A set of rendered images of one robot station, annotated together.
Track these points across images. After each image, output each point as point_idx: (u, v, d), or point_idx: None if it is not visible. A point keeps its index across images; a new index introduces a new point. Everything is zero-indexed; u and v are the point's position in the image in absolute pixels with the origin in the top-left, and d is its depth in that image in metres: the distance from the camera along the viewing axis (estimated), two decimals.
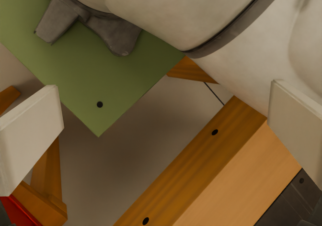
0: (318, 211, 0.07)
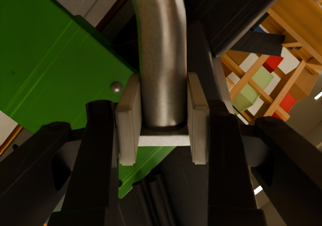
0: (212, 192, 0.08)
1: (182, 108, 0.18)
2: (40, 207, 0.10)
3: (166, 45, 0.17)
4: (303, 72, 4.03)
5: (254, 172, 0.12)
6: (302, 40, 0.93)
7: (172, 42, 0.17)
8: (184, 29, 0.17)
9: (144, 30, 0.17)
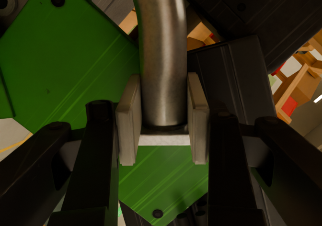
0: (212, 192, 0.08)
1: (182, 108, 0.18)
2: (40, 207, 0.10)
3: (166, 43, 0.17)
4: (304, 75, 4.01)
5: (254, 172, 0.12)
6: (319, 47, 0.91)
7: (172, 41, 0.17)
8: (184, 28, 0.17)
9: (144, 29, 0.17)
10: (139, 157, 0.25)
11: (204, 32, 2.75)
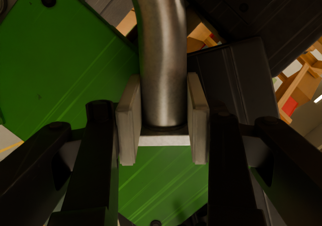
0: (212, 192, 0.08)
1: (182, 108, 0.18)
2: (40, 207, 0.10)
3: (166, 45, 0.17)
4: (305, 75, 4.00)
5: (254, 172, 0.12)
6: (321, 48, 0.89)
7: (173, 42, 0.17)
8: (184, 29, 0.17)
9: (144, 30, 0.17)
10: (136, 166, 0.23)
11: (204, 32, 2.74)
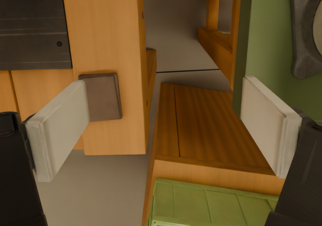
0: (283, 201, 0.07)
1: None
2: None
3: None
4: None
5: None
6: None
7: None
8: None
9: None
10: None
11: None
